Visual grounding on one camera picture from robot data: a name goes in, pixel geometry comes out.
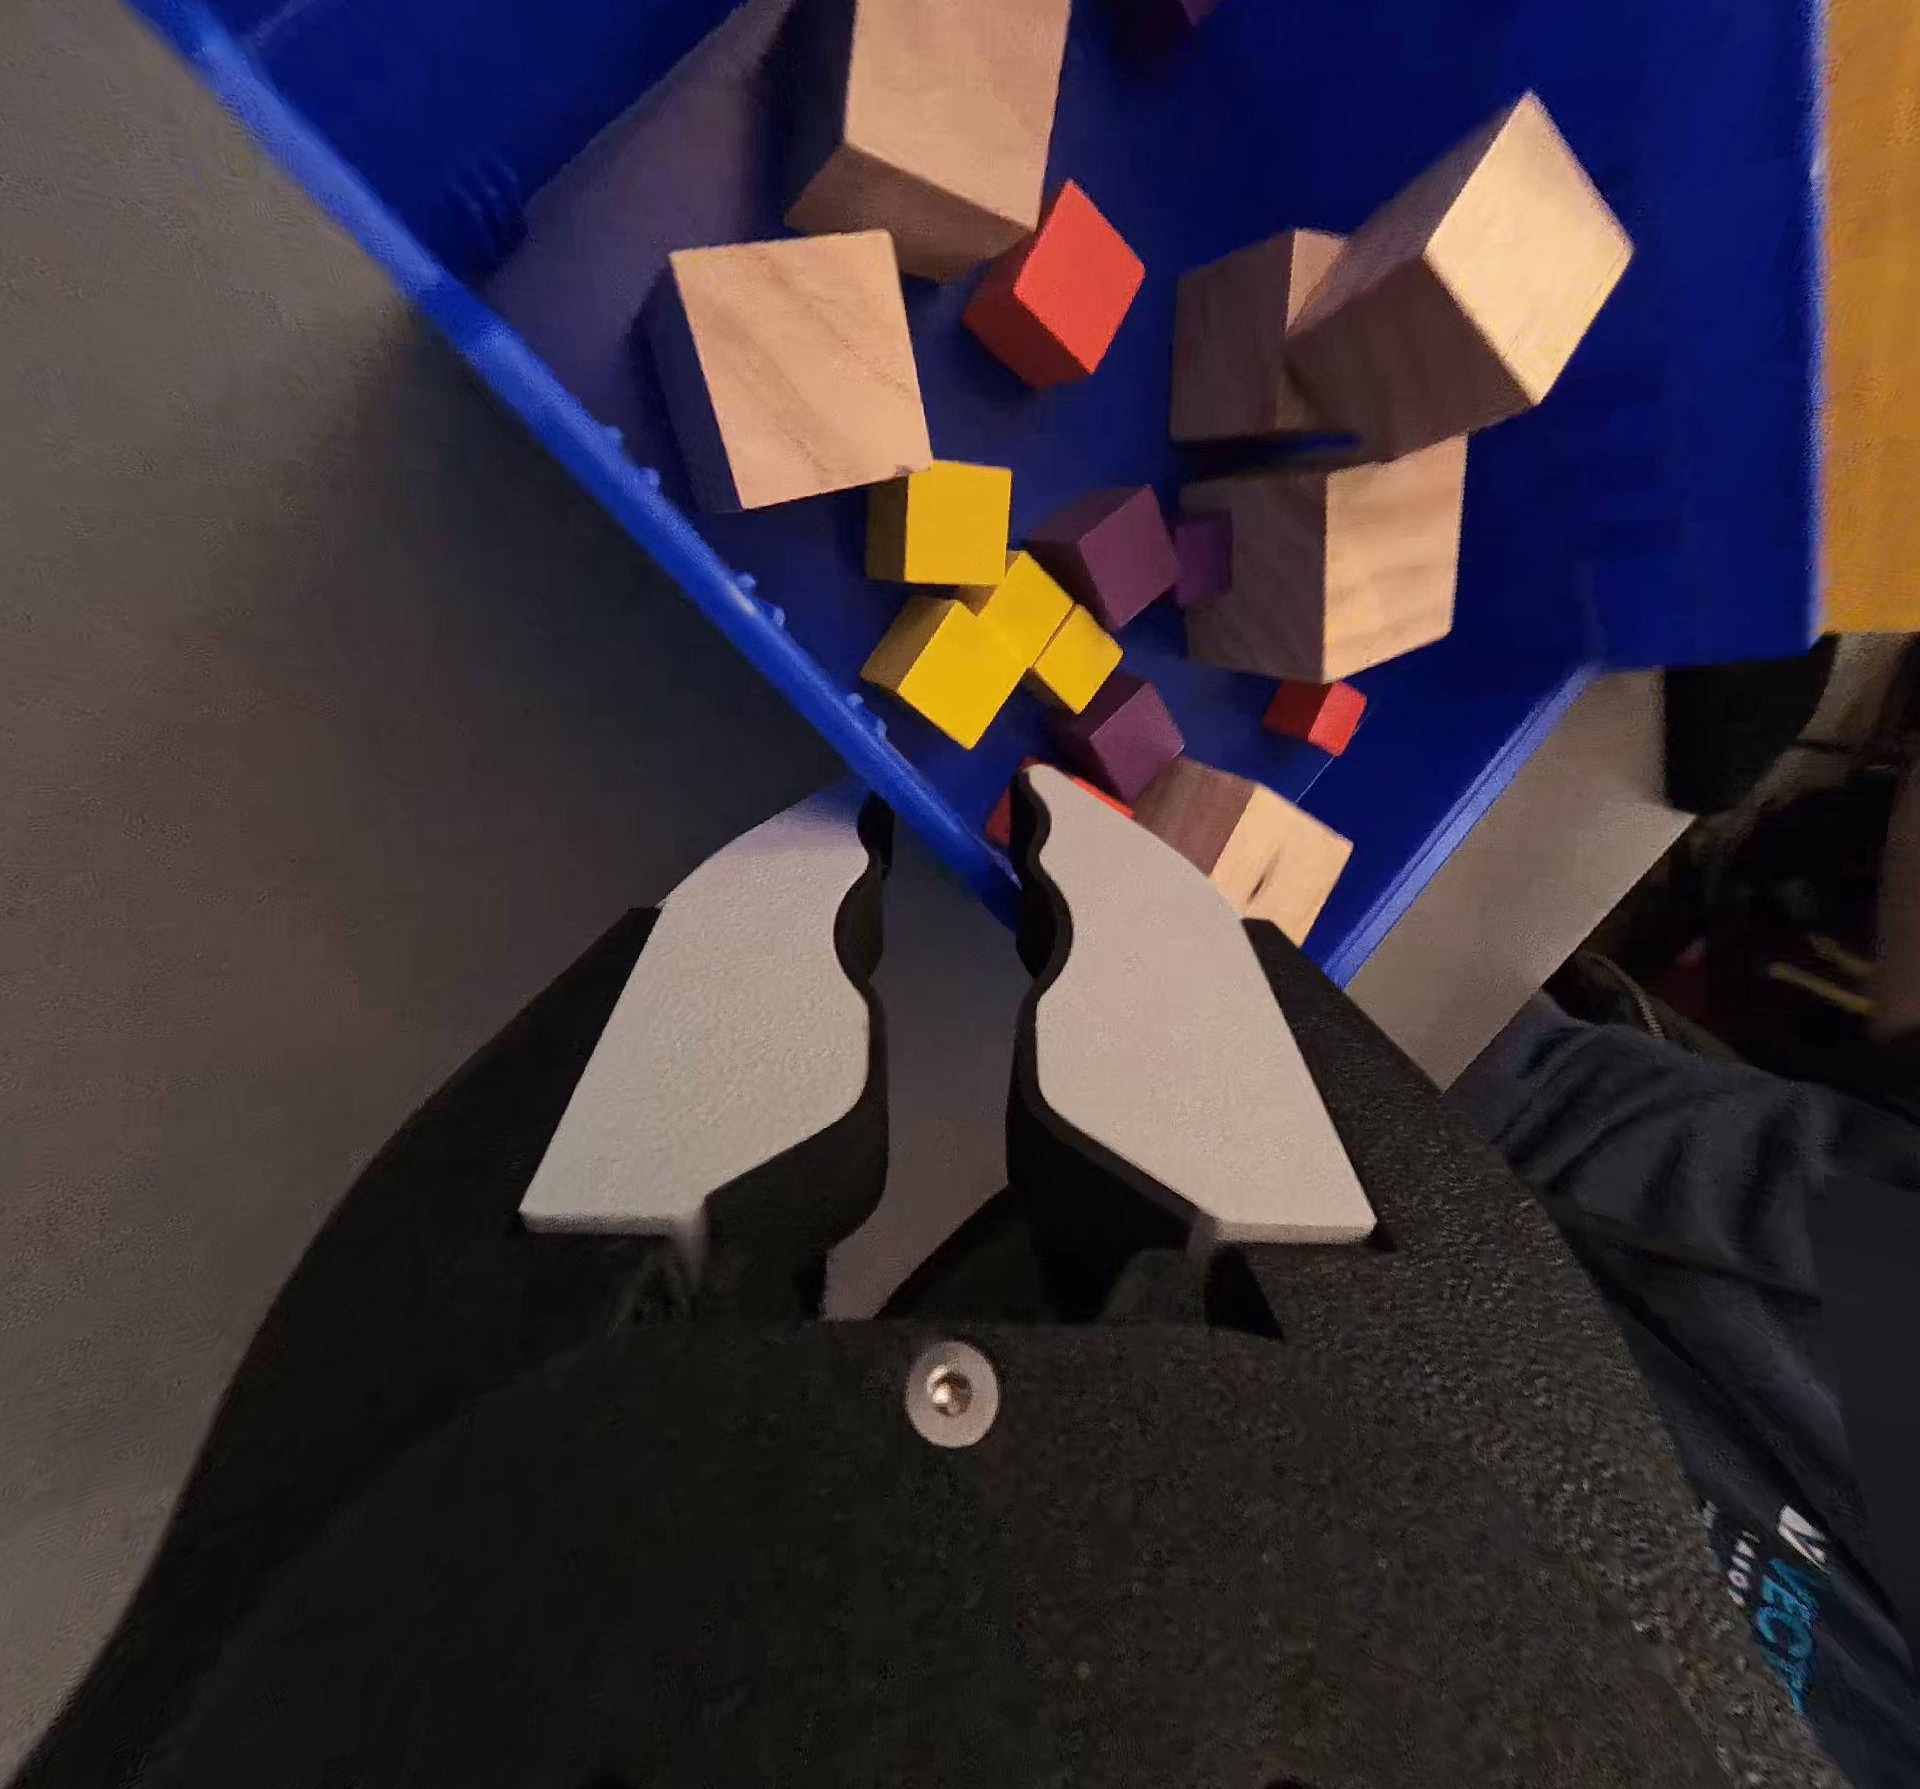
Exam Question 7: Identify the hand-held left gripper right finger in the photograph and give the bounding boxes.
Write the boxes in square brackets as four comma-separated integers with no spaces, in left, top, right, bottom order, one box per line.
[1003,765,1379,1323]

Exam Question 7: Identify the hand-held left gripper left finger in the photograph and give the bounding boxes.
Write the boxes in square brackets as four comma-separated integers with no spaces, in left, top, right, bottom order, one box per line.
[517,789,892,1323]

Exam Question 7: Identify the pile of wooden cubes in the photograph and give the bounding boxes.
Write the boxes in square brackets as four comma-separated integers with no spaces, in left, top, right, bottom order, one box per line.
[643,0,1641,948]

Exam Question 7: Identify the yellow plastic box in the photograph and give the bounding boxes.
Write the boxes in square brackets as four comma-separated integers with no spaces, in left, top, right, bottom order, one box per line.
[1813,0,1920,639]

